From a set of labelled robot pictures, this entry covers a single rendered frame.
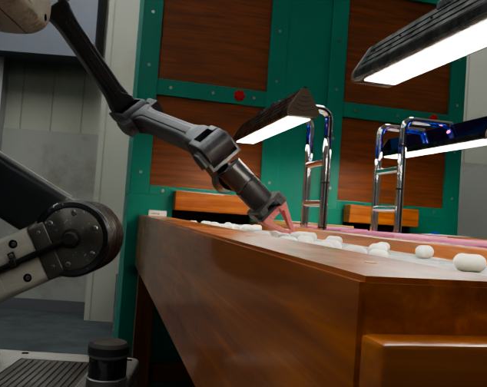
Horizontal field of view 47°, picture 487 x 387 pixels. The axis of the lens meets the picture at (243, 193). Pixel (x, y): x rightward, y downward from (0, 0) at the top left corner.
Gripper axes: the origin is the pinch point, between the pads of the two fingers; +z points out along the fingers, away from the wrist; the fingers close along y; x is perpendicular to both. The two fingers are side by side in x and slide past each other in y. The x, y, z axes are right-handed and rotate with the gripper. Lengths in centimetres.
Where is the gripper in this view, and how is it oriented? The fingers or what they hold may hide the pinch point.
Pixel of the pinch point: (290, 232)
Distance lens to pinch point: 121.1
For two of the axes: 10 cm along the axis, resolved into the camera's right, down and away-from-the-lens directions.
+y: -2.4, 0.3, 9.7
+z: 6.9, 7.1, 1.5
